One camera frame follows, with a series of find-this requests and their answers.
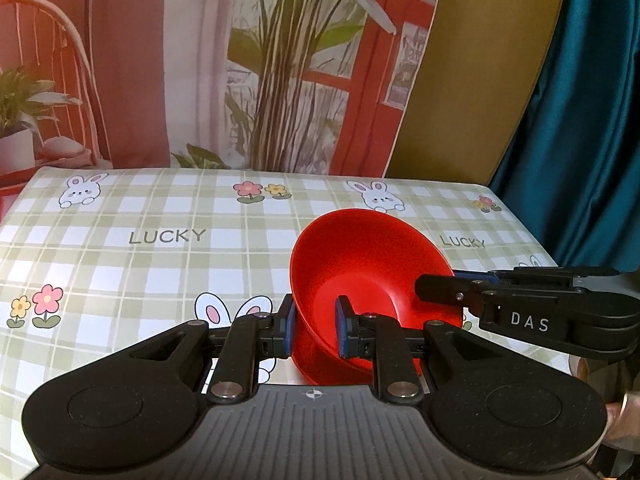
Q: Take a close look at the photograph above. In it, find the printed room scene backdrop cloth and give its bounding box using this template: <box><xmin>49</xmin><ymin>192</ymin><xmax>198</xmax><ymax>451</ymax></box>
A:
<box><xmin>0</xmin><ymin>0</ymin><xmax>449</xmax><ymax>182</ymax></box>

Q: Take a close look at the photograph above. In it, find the green checked rabbit tablecloth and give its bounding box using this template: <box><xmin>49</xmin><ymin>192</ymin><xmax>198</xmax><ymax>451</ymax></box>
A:
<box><xmin>0</xmin><ymin>165</ymin><xmax>573</xmax><ymax>480</ymax></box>

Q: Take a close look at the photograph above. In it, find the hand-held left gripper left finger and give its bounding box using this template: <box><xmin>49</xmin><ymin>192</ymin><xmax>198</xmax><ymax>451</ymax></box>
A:
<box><xmin>127</xmin><ymin>294</ymin><xmax>297</xmax><ymax>406</ymax></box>

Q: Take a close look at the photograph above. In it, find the person's right hand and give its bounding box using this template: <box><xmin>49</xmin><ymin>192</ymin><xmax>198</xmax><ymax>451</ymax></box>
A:
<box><xmin>605</xmin><ymin>389</ymin><xmax>640</xmax><ymax>455</ymax></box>

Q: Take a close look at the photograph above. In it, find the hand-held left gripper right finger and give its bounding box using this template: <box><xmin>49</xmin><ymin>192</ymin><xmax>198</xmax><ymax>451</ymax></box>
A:
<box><xmin>335</xmin><ymin>294</ymin><xmax>503</xmax><ymax>406</ymax></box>

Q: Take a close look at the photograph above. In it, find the teal curtain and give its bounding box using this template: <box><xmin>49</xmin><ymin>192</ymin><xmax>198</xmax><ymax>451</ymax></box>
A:
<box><xmin>487</xmin><ymin>0</ymin><xmax>640</xmax><ymax>302</ymax></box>

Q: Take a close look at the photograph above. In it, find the red plastic bowl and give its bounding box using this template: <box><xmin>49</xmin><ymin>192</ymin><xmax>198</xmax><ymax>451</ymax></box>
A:
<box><xmin>289</xmin><ymin>208</ymin><xmax>464</xmax><ymax>386</ymax></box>

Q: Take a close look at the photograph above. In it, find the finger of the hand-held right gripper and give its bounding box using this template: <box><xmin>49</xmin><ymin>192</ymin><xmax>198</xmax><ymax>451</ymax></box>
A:
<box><xmin>414</xmin><ymin>273</ymin><xmax>484</xmax><ymax>317</ymax></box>
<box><xmin>454</xmin><ymin>265</ymin><xmax>622</xmax><ymax>284</ymax></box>

